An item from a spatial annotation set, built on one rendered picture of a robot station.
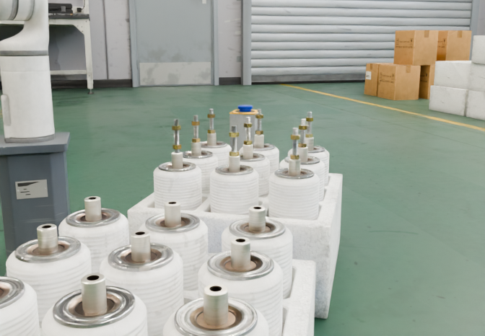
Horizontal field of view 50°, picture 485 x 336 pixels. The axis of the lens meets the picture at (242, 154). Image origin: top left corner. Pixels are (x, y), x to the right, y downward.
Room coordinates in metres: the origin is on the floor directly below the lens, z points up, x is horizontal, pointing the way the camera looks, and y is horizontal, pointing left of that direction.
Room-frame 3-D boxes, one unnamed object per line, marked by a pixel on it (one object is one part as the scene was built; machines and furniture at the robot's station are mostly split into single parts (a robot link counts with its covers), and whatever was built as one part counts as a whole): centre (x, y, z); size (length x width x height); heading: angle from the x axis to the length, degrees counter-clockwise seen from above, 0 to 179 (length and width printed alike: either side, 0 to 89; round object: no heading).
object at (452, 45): (4.87, -1.89, 0.45); 0.30 x 0.24 x 0.30; 13
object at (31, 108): (1.06, 0.44, 0.39); 0.09 x 0.09 x 0.17; 15
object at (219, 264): (0.55, 0.00, 0.25); 0.08 x 0.08 x 0.01
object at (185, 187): (1.02, 0.13, 0.16); 0.10 x 0.10 x 0.18
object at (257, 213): (0.66, -0.02, 0.26); 0.02 x 0.02 x 0.03
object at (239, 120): (1.40, -0.01, 0.16); 0.07 x 0.07 x 0.31; 76
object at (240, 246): (0.55, 0.00, 0.26); 0.02 x 0.02 x 0.03
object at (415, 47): (4.75, -1.55, 0.45); 0.30 x 0.24 x 0.30; 17
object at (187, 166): (1.02, 0.13, 0.25); 0.08 x 0.08 x 0.01
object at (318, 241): (1.10, -0.01, 0.09); 0.39 x 0.39 x 0.18; 76
